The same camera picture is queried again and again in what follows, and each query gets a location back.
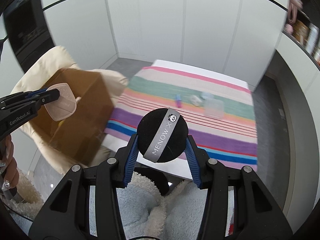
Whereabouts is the small blue purple tube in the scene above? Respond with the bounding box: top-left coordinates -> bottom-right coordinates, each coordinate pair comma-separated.
175,94 -> 182,108

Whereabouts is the striped colourful table mat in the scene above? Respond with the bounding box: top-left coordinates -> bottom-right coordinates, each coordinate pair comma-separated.
103,65 -> 258,172

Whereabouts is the left hand with nails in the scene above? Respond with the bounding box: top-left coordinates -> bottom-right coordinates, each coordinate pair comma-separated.
1,135 -> 19,192

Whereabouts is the clear plastic puff case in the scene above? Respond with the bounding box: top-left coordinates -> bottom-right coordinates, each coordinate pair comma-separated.
204,99 -> 224,119

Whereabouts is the light blue fleece robe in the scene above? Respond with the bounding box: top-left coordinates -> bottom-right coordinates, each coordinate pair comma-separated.
4,169 -> 235,240

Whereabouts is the small clear wrapped item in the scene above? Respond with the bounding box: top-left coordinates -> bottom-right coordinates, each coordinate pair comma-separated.
189,95 -> 202,107

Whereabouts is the brown box on shelf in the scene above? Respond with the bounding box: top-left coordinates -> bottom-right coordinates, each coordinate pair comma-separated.
293,20 -> 310,46

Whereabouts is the pink plush toy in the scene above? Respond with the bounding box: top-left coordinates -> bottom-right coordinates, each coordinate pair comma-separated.
284,23 -> 293,35

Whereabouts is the cream padded chair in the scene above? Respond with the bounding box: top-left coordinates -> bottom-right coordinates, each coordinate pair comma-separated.
12,46 -> 128,175

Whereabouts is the brown cardboard box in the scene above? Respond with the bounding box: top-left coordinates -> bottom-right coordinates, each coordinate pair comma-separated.
29,69 -> 113,174

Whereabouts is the light blue round lid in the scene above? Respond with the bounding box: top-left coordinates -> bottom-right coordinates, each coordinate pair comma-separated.
201,92 -> 214,101

